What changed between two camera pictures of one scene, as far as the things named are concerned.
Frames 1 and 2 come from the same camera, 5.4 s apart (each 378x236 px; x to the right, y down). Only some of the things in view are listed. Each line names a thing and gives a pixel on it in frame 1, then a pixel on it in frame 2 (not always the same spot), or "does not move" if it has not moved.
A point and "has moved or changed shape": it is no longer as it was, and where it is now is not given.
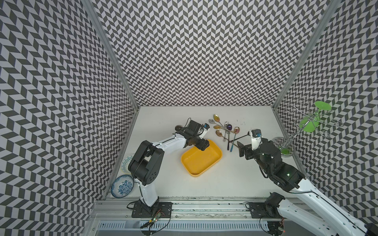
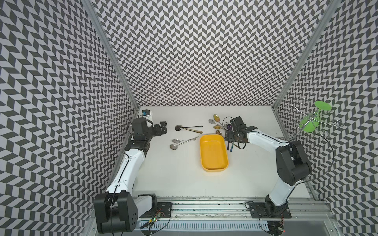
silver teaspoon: [212, 122] does not move
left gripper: [203, 144] → [156, 127]
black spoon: [178, 127] does not move
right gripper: [247, 148] → [229, 136]
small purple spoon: [229, 127] does not move
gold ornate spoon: [218, 127] does not move
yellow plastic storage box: [197, 162] has moved or changed shape
